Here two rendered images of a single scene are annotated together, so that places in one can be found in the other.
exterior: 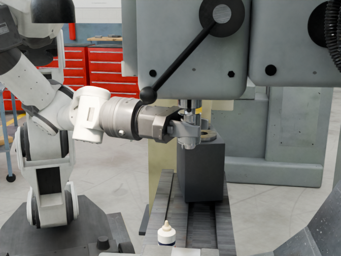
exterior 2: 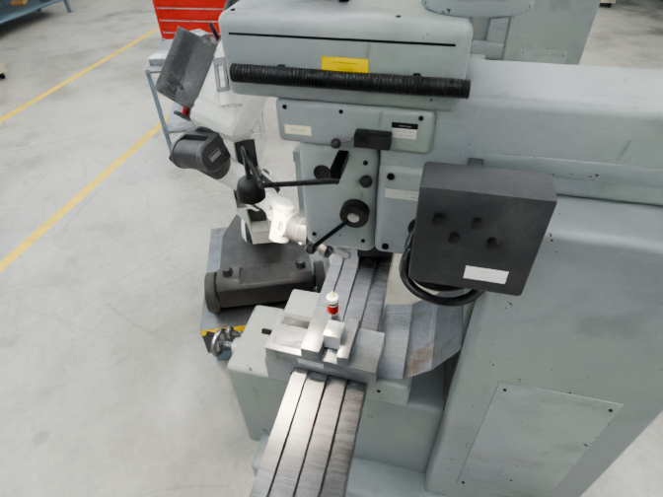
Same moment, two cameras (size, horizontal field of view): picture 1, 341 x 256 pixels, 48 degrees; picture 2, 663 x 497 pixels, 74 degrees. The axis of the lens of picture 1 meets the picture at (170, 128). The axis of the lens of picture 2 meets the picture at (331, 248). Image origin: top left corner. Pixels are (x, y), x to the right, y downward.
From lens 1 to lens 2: 0.71 m
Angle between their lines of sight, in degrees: 27
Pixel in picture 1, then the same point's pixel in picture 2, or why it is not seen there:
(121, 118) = (300, 236)
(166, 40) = (322, 218)
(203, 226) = (365, 282)
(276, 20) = (388, 222)
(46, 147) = not seen: hidden behind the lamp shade
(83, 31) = not seen: outside the picture
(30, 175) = (243, 213)
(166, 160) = not seen: hidden behind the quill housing
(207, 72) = (348, 238)
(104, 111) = (288, 228)
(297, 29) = (402, 228)
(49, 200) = (258, 227)
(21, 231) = (238, 242)
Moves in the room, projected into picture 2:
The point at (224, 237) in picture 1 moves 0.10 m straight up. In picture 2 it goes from (377, 294) to (378, 274)
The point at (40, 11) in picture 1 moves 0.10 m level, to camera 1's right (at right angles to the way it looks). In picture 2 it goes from (243, 197) to (281, 200)
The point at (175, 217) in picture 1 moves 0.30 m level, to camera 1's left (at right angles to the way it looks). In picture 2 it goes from (347, 270) to (271, 263)
